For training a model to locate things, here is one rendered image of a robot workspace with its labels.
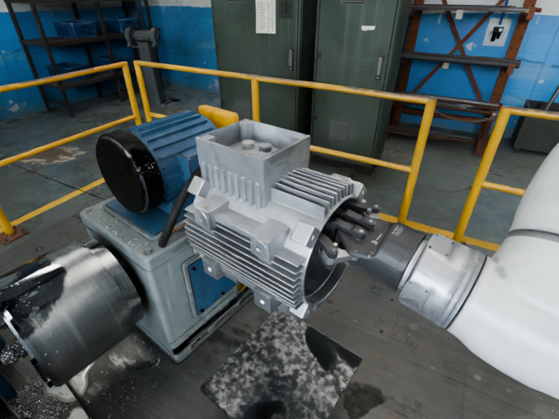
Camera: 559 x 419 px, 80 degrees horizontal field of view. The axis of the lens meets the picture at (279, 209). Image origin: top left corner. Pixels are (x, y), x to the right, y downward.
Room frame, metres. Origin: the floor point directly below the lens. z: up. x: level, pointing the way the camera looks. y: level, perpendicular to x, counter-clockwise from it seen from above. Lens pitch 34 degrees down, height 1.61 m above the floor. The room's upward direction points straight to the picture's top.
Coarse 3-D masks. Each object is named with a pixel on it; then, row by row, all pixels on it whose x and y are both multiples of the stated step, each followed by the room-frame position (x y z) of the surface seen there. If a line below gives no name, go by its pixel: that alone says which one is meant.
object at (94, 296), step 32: (64, 256) 0.50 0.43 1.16; (96, 256) 0.52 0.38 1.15; (0, 288) 0.41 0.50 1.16; (32, 288) 0.42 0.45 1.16; (64, 288) 0.43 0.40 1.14; (96, 288) 0.45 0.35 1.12; (128, 288) 0.48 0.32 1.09; (0, 320) 0.42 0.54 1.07; (32, 320) 0.37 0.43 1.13; (64, 320) 0.39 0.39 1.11; (96, 320) 0.41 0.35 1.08; (128, 320) 0.45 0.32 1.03; (32, 352) 0.34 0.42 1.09; (64, 352) 0.35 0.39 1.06; (96, 352) 0.39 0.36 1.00
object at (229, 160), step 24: (216, 144) 0.40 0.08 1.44; (240, 144) 0.47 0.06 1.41; (264, 144) 0.42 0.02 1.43; (288, 144) 0.45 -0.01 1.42; (216, 168) 0.40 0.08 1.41; (240, 168) 0.37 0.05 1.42; (264, 168) 0.35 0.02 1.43; (288, 168) 0.39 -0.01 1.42; (240, 192) 0.37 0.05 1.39; (264, 192) 0.35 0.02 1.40
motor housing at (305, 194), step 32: (288, 192) 0.35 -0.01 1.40; (320, 192) 0.34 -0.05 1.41; (352, 192) 0.37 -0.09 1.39; (192, 224) 0.38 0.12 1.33; (224, 224) 0.34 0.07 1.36; (256, 224) 0.33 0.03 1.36; (288, 224) 0.32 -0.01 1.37; (320, 224) 0.31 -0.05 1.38; (224, 256) 0.34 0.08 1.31; (256, 256) 0.31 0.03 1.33; (288, 256) 0.29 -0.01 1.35; (288, 288) 0.27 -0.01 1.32; (320, 288) 0.34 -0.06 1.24
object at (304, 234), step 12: (192, 180) 0.41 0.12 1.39; (204, 180) 0.40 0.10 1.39; (192, 192) 0.39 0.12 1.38; (204, 192) 0.40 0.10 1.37; (360, 192) 0.38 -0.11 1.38; (300, 228) 0.30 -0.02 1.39; (312, 228) 0.29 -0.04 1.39; (300, 240) 0.28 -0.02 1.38; (312, 240) 0.29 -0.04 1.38; (300, 312) 0.28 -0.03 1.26
